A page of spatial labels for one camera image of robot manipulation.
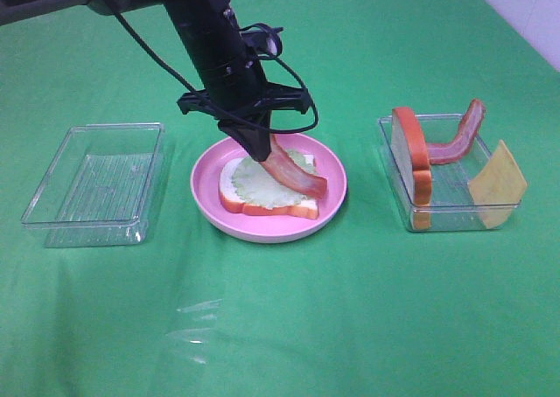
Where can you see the green tablecloth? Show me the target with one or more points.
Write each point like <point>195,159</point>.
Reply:
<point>361,308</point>

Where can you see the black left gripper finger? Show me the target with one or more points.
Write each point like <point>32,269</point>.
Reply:
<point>253,134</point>

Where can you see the clear left plastic container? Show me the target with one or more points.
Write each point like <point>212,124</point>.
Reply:
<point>100,186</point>

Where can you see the clear plastic container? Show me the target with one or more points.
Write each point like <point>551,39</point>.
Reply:
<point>451,207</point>
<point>100,186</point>

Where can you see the clear right plastic container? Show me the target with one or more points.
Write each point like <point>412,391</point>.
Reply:
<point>451,207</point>

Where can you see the toy bread slice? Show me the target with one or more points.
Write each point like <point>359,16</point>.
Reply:
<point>410,151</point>
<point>254,210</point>

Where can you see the yellow toy cheese slice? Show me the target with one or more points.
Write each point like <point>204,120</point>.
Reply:
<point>498,188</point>

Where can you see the toy lettuce leaf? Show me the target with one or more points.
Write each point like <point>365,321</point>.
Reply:
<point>244,181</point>

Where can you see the toy bacon strip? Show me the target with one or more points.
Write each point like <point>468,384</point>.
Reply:
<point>460,145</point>
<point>286,172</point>

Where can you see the pink plate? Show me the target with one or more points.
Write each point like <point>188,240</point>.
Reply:
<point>266,229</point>

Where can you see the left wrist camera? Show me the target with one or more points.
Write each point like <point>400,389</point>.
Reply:
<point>264,39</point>

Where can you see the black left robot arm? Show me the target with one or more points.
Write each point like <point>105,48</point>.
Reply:
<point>16,10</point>

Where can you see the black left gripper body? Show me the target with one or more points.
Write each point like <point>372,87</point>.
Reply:
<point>235,85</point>

